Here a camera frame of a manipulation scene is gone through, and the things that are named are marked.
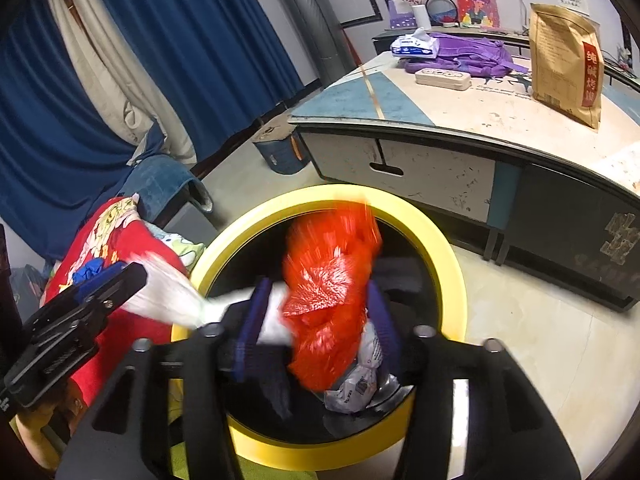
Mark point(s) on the red plastic bag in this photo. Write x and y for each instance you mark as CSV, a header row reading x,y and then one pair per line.
x,y
327,280

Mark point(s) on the white blue tissue pack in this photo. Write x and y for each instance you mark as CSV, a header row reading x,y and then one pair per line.
x,y
415,46

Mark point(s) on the purple backpack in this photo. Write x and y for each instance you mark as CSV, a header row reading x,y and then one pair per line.
x,y
465,55

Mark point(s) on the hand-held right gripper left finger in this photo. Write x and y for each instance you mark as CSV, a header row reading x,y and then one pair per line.
x,y
252,316

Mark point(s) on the colourful portrait painting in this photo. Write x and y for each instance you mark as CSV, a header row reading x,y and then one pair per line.
x,y
475,10

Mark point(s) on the green cartoon print cloth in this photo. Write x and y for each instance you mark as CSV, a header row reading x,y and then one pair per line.
x,y
182,252

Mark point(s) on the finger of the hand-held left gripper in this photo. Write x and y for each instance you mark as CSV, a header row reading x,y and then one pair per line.
x,y
112,285

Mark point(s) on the purple box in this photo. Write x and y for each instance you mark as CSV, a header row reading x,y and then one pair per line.
x,y
400,16

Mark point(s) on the brown paper food bag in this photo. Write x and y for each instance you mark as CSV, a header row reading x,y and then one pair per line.
x,y
562,60

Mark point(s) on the grey plastic wrapper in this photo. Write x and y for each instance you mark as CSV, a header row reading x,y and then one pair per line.
x,y
357,385

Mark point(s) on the beige curtain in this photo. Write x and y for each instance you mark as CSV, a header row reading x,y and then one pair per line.
x,y
110,60

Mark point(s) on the blue curtain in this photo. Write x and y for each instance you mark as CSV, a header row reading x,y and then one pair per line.
x,y
200,40
55,125

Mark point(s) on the person's left hand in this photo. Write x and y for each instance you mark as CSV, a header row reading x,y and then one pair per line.
x,y
35,440

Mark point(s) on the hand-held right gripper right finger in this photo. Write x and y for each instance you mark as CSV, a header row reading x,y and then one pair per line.
x,y
384,321

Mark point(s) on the worn white blue cabinet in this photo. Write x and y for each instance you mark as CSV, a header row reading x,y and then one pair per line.
x,y
450,170

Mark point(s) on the grey metal pipe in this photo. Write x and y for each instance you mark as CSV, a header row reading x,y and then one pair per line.
x,y
310,10

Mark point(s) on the white power strip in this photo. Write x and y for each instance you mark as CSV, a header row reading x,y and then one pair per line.
x,y
442,79

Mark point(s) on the red floral blanket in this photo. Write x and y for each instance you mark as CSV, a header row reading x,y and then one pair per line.
x,y
117,240

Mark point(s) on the small blue box stool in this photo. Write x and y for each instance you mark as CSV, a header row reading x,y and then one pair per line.
x,y
280,152

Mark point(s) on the yellow round trash bin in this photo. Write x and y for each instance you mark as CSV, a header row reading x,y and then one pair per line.
x,y
440,265

